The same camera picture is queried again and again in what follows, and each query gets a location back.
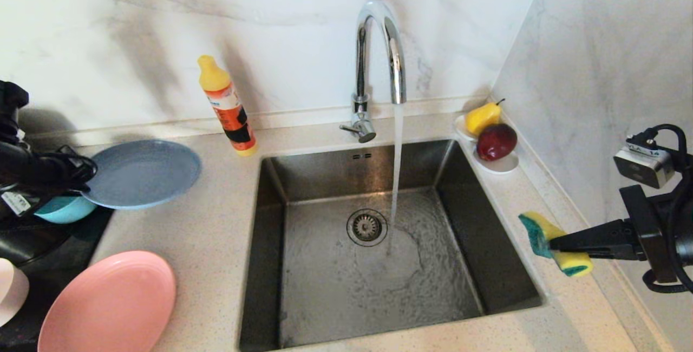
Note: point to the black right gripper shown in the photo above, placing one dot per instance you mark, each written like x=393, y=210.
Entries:
x=666, y=227

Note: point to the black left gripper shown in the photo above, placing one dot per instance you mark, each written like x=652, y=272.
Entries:
x=27, y=170

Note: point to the teal bowl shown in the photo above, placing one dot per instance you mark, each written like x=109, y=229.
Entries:
x=65, y=211

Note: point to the yellow sponge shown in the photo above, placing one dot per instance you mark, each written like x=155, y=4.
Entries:
x=574, y=262

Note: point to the blue plate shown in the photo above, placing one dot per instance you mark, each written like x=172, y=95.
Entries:
x=146, y=173

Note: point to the small light pink plate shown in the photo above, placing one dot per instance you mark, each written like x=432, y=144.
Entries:
x=12, y=289

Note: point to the orange dish soap bottle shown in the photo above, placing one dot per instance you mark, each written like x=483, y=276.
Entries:
x=230, y=113

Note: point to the metal sink drain strainer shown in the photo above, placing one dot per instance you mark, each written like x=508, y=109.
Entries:
x=367, y=228

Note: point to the stainless steel sink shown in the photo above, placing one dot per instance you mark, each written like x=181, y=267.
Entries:
x=335, y=298

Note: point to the black induction cooktop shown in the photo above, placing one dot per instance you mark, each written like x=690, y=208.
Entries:
x=59, y=249

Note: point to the large salmon pink plate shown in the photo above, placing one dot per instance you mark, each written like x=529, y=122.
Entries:
x=108, y=303

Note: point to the white fruit dish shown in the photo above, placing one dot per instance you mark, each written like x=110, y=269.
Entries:
x=502, y=166

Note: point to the dark red apple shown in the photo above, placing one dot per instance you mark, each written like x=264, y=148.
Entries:
x=495, y=142

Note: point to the yellow pear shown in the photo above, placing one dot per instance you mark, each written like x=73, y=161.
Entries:
x=480, y=118

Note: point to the chrome gooseneck faucet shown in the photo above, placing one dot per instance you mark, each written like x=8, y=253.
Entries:
x=360, y=70

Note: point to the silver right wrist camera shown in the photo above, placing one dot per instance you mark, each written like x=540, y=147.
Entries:
x=644, y=162

